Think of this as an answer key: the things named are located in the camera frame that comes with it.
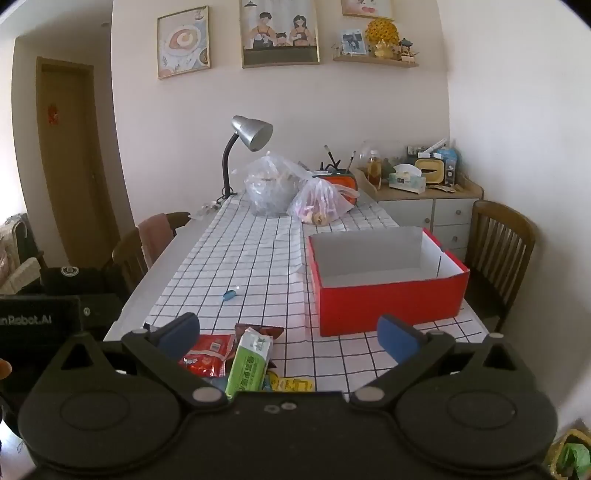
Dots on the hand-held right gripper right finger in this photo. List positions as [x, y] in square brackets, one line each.
[397, 340]

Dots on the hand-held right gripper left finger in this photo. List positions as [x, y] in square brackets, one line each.
[178, 336]

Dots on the red snack packet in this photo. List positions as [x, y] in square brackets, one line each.
[207, 353]

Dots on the red cardboard box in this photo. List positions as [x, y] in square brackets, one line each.
[392, 304]

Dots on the small blue packet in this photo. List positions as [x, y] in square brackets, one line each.
[229, 294]

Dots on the green snack packet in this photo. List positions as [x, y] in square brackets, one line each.
[249, 364]

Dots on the yellow snack packet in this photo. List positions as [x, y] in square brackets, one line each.
[295, 384]

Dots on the person's left hand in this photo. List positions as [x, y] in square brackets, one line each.
[4, 369]

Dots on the sofa with blanket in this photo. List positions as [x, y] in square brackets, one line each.
[16, 258]

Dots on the wooden chair with cloth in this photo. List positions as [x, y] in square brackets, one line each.
[124, 258]

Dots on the white checked tablecloth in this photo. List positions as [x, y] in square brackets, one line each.
[240, 258]

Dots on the pink cloth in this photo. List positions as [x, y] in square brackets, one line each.
[154, 235]

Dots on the white drawer cabinet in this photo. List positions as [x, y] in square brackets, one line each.
[452, 212]

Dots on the wooden slatted chair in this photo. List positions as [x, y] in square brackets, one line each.
[503, 230]

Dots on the brown wooden door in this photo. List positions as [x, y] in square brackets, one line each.
[69, 161]

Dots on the tissue box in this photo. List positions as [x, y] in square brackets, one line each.
[406, 182]

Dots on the small clear plastic bag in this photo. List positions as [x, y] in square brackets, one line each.
[318, 198]

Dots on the orange container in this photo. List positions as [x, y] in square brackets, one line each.
[347, 182]

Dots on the orange drink bottle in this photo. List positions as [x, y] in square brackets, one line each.
[375, 170]

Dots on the large clear plastic bag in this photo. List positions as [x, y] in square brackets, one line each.
[270, 189]

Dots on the blue box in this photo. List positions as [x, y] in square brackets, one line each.
[450, 161]

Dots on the red door ornament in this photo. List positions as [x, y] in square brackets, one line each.
[53, 114]

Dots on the silver desk lamp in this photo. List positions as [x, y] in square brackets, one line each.
[251, 131]

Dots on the small house ornament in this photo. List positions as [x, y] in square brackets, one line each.
[407, 50]

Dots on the framed egg picture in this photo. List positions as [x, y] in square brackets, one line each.
[182, 41]

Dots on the yellow flower bouquet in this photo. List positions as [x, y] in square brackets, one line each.
[382, 32]

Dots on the framed family picture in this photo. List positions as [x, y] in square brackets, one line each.
[279, 32]

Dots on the framed pink picture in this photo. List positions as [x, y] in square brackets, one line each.
[367, 7]

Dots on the wooden wall shelf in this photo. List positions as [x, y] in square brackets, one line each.
[376, 61]

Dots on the small photo frame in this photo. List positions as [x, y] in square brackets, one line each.
[353, 42]

